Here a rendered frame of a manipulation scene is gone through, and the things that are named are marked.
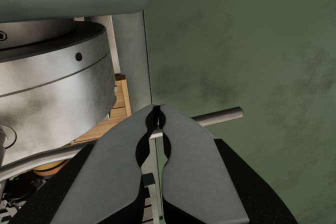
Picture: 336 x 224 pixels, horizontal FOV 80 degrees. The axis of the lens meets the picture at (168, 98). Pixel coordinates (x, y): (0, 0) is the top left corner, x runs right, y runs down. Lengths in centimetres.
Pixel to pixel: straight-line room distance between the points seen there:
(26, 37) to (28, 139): 12
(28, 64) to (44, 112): 6
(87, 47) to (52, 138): 12
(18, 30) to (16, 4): 8
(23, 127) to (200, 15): 143
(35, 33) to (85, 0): 11
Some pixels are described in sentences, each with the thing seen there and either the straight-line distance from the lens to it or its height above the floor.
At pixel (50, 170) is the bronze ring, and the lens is 48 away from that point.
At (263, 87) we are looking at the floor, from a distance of 212.
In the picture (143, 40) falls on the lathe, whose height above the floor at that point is 54.
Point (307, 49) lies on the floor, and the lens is 228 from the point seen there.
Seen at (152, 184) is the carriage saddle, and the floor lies 92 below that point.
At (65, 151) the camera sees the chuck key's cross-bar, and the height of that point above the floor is 129.
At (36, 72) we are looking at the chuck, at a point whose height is 121.
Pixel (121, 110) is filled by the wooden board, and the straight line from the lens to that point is 65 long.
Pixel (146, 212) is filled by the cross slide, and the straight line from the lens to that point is 89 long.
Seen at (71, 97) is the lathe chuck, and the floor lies 120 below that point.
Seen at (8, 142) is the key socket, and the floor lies 123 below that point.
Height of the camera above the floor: 145
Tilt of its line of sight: 58 degrees down
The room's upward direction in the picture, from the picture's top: 151 degrees clockwise
